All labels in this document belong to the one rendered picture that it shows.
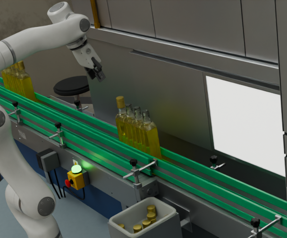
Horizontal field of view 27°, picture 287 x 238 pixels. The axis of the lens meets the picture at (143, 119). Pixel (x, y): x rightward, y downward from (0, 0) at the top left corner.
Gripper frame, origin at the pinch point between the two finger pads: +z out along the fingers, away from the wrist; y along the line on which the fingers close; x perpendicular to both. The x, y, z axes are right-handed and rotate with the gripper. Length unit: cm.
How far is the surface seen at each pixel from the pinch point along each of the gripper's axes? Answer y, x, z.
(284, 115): -99, 4, -13
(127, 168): -6.7, 11.9, 38.3
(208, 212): -45, 8, 49
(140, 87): 12.2, -20.1, 26.3
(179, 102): -13.7, -19.4, 27.1
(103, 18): 36.9, -32.9, 1.3
